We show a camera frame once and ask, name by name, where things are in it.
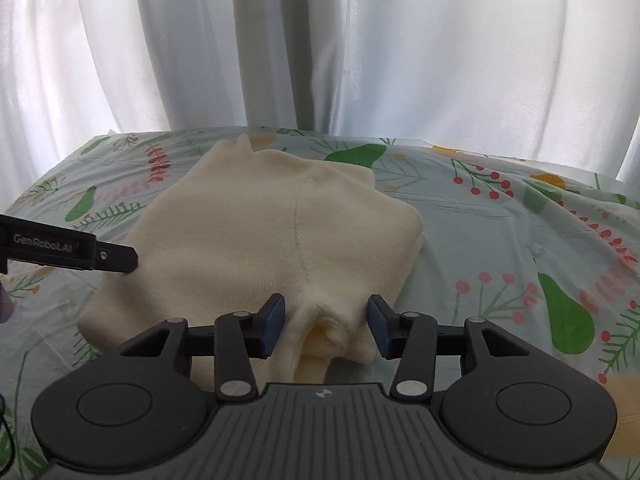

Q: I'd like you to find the cream knit sweater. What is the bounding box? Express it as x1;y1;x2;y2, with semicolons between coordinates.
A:
77;132;426;387

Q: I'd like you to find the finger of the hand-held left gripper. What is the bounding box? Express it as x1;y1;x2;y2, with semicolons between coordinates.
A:
95;242;139;275

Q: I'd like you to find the floral printed bedsheet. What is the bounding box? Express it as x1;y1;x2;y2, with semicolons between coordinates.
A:
0;127;640;480

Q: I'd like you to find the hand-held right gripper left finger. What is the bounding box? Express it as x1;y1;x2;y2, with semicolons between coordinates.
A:
120;293;287;403

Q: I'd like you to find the white curtain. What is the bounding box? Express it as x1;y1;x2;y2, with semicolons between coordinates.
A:
0;0;640;211

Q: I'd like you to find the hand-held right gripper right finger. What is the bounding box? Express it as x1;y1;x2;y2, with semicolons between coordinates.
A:
366;294;521;403

